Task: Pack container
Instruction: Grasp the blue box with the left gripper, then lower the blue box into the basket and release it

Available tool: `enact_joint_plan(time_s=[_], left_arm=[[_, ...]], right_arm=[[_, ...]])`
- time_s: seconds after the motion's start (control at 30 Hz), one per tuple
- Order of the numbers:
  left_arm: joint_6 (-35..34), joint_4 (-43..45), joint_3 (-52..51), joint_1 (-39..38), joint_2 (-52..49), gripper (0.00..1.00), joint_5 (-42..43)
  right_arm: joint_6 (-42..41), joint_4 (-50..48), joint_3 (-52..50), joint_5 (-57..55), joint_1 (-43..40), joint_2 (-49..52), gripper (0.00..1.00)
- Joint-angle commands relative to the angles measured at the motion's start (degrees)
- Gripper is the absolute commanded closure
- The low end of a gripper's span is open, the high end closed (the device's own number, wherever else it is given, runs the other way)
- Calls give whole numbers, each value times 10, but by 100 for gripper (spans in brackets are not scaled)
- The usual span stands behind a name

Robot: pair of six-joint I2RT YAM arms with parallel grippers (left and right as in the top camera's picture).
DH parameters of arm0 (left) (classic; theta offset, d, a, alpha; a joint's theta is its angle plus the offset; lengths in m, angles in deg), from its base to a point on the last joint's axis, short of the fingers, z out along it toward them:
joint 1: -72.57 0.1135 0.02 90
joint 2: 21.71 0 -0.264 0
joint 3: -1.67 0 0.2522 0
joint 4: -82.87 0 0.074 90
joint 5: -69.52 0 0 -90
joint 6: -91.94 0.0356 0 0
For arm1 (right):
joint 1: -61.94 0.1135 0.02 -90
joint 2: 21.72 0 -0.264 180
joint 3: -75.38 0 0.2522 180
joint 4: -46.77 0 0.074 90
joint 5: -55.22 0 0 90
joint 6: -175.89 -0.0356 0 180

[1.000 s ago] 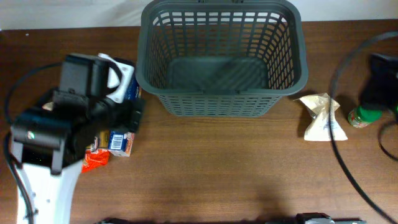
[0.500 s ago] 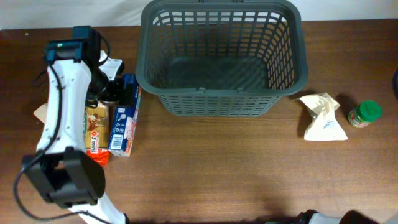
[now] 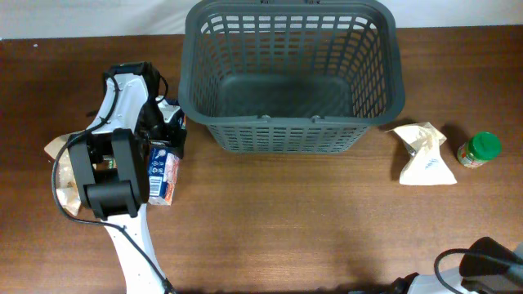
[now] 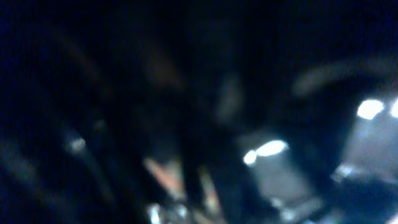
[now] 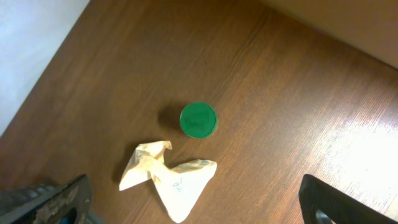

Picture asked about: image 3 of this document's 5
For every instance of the blue and white carton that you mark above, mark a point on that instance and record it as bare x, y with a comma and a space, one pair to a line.
163, 168

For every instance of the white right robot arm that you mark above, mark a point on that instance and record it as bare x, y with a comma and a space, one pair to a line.
486, 267

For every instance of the grey plastic basket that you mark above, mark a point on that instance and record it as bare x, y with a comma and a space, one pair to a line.
292, 77

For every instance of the clear bag of rice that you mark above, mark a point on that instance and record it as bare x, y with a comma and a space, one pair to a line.
67, 190

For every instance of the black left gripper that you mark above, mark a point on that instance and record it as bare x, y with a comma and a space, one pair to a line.
170, 136

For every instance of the green-lidded jar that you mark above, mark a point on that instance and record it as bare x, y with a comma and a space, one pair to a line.
480, 149

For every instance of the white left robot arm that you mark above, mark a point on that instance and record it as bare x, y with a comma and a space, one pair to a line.
128, 154

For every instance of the crumpled beige paper bag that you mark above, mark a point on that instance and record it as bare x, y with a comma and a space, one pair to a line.
426, 166

